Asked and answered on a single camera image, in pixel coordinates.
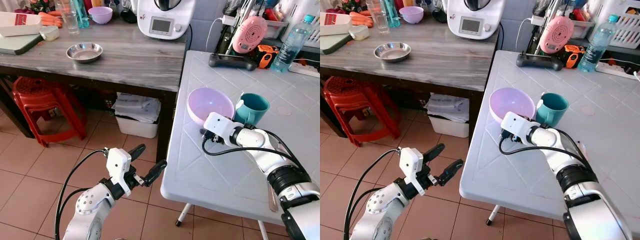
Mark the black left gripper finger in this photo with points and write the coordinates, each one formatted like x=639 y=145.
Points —
x=451 y=170
x=137 y=151
x=156 y=171
x=434 y=151

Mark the large purple plastic bowl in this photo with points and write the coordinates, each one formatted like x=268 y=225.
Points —
x=210 y=102
x=511 y=101

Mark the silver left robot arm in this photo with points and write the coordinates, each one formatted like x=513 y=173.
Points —
x=92 y=210
x=382 y=212

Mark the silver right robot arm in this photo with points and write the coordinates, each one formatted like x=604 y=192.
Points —
x=575 y=172
x=280 y=175

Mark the white plastic storage box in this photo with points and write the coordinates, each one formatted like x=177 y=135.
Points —
x=137 y=125
x=449 y=124

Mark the white plastic folding table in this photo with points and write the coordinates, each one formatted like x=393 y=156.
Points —
x=610 y=120
x=220 y=175

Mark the teal plastic cup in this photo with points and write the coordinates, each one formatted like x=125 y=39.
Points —
x=251 y=107
x=551 y=108

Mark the black handheld controller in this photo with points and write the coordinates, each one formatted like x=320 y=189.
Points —
x=232 y=62
x=540 y=61

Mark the grey wooden counter table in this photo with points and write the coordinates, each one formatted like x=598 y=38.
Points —
x=140 y=60
x=450 y=60

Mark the red plastic stool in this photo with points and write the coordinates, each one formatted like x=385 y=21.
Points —
x=352 y=97
x=42 y=97

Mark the orange and black device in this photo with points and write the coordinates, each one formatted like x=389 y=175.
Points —
x=575 y=56
x=267 y=57

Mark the stainless steel bowl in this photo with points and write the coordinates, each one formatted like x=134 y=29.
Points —
x=84 y=52
x=392 y=51

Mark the pink round handheld fan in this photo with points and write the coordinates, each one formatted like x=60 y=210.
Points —
x=556 y=34
x=250 y=34

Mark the white power strip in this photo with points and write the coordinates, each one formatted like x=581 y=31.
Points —
x=306 y=69
x=617 y=70

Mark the white plug charger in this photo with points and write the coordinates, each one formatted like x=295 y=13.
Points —
x=228 y=20
x=537 y=20

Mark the clear water bottle teal cap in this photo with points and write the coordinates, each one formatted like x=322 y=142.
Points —
x=597 y=47
x=291 y=47

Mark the white kitchen food processor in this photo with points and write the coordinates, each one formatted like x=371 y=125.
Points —
x=162 y=22
x=471 y=22

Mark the small purple bowl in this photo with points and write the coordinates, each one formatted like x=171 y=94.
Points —
x=100 y=15
x=411 y=14

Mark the small white lidded container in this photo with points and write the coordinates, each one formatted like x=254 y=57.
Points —
x=359 y=33
x=49 y=33

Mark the teal transparent bottle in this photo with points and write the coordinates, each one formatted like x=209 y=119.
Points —
x=82 y=15
x=392 y=15

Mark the clear drinking glass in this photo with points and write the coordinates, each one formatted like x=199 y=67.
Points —
x=70 y=20
x=378 y=19

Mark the white plastic basket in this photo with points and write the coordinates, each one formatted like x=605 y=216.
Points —
x=625 y=27
x=305 y=30

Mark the grey green cutting board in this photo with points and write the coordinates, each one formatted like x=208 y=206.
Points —
x=332 y=43
x=17 y=44

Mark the orange carrots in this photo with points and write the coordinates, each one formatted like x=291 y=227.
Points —
x=50 y=20
x=361 y=20

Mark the white box red label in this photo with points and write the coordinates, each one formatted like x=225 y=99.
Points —
x=334 y=24
x=17 y=25

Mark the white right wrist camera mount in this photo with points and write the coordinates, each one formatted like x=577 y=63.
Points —
x=516 y=125
x=218 y=126

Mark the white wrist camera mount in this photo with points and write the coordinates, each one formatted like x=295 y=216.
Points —
x=118 y=162
x=412 y=161
x=218 y=126
x=516 y=125

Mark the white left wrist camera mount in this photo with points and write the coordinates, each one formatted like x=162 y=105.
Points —
x=412 y=161
x=118 y=162

